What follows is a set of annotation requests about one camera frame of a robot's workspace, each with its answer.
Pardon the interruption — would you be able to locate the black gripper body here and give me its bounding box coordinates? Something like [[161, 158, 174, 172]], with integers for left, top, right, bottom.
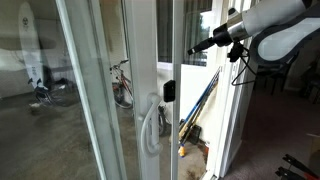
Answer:
[[212, 23, 234, 48]]

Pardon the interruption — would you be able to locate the black screen door handle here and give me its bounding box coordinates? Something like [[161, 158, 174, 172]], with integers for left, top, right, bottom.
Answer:
[[163, 79, 177, 103]]

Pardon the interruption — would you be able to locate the white framed sliding screen door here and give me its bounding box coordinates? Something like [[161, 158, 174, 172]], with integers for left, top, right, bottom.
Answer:
[[156, 0, 185, 180]]

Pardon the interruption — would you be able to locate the white framed sliding glass door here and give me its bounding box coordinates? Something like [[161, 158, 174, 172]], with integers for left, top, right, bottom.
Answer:
[[96, 0, 162, 180]]

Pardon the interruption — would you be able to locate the fixed glass door panel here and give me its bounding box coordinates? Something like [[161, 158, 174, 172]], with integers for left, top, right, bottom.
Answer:
[[0, 0, 128, 180]]

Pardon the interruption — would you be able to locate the window with dark blinds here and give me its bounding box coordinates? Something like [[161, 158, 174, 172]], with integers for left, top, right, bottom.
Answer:
[[155, 0, 214, 68]]

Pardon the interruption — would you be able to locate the blue pole broom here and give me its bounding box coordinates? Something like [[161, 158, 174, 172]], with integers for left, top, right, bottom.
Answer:
[[178, 66, 222, 133]]

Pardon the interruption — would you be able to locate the wooden pole broom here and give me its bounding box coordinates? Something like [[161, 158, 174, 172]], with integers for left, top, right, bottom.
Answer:
[[168, 79, 220, 146]]

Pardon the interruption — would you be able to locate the black dustpan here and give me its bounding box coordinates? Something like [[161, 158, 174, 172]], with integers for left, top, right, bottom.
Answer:
[[187, 124, 203, 146]]

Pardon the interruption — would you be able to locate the red bicycle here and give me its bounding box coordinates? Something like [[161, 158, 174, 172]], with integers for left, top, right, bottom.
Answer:
[[109, 59, 168, 138]]

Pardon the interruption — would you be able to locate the orange white bottle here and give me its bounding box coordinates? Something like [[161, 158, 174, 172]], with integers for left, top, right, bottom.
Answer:
[[178, 143, 187, 158]]

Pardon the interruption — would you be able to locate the cardboard box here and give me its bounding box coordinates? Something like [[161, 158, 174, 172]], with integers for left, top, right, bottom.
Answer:
[[306, 133, 320, 168]]

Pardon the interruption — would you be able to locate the orange black bar clamp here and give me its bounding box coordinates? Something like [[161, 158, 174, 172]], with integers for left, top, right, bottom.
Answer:
[[283, 153, 320, 179], [274, 166, 313, 180]]

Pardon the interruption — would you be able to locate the white surfboard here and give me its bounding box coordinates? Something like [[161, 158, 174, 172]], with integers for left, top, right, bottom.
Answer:
[[18, 1, 45, 91]]

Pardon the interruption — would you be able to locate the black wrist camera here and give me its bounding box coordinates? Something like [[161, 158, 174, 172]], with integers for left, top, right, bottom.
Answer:
[[227, 41, 246, 64]]

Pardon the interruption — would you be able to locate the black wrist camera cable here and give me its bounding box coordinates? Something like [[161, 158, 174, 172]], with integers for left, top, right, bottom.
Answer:
[[231, 46, 259, 87]]

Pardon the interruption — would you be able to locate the white door frame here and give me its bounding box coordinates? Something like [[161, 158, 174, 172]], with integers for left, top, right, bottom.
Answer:
[[206, 0, 263, 180]]

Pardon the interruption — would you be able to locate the white glass door handle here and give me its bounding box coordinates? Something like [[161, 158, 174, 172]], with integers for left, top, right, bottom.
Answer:
[[139, 94, 163, 159]]

